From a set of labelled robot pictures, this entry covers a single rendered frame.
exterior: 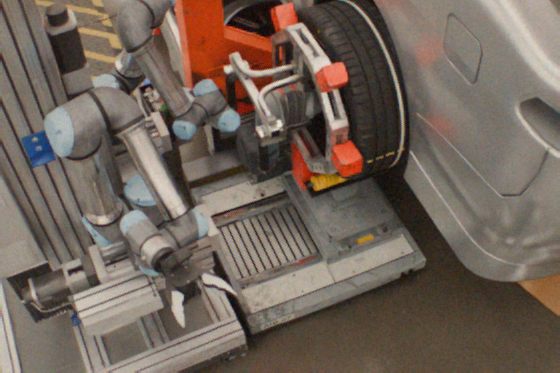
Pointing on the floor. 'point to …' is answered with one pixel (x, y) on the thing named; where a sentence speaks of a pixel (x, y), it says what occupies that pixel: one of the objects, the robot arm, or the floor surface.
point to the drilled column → (174, 162)
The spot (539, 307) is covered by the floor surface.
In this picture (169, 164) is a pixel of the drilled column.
